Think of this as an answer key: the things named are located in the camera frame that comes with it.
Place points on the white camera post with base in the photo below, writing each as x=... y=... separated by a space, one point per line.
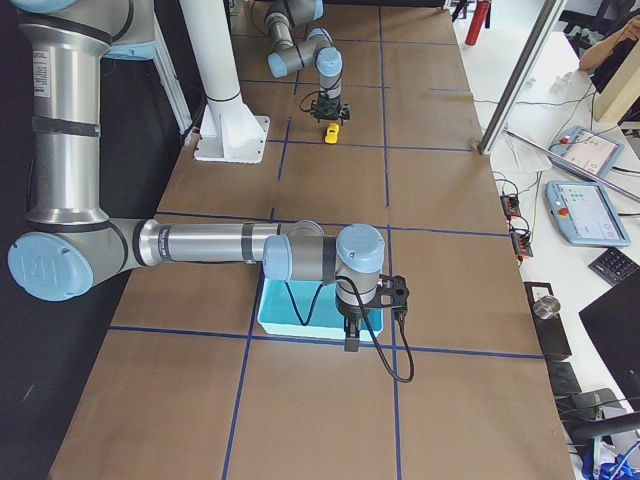
x=229 y=131

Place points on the orange black connector box upper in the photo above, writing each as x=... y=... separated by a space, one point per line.
x=510 y=205

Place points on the yellow beetle toy car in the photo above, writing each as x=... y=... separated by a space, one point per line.
x=332 y=133

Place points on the aluminium frame post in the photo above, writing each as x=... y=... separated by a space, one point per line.
x=543 y=26

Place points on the upper teach pendant tablet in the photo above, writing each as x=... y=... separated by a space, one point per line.
x=588 y=150

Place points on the lower teach pendant tablet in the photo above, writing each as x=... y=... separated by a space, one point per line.
x=584 y=214

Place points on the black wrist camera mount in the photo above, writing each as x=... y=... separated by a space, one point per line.
x=391 y=292

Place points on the teach pendant tablet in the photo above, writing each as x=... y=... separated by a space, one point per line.
x=588 y=150
x=584 y=214

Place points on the orange black connector box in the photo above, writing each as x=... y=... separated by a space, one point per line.
x=510 y=205
x=521 y=241

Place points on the black flat panel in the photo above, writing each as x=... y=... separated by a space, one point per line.
x=612 y=324

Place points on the orange black connector box lower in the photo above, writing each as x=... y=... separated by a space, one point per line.
x=521 y=241

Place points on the small metal cup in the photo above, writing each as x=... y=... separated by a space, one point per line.
x=546 y=307

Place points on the light blue plastic bin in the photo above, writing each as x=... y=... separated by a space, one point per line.
x=285 y=309

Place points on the black keypad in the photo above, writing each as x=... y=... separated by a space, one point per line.
x=613 y=266

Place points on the black bar under cup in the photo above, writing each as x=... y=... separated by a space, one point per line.
x=551 y=334

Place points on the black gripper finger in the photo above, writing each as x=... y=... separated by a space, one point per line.
x=352 y=335

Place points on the person forearm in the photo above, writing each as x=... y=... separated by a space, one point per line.
x=599 y=52

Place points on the red fire extinguisher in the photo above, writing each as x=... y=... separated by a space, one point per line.
x=480 y=20

